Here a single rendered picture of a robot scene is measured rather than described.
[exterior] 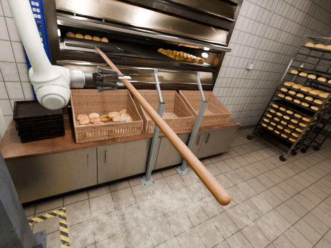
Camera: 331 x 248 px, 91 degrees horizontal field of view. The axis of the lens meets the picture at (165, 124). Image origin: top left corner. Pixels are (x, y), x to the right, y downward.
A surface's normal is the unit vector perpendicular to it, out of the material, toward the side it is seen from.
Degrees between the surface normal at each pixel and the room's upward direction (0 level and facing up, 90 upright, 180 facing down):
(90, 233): 0
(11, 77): 90
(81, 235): 0
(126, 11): 70
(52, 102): 104
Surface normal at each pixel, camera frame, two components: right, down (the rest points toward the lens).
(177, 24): 0.50, 0.19
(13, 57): 0.46, 0.51
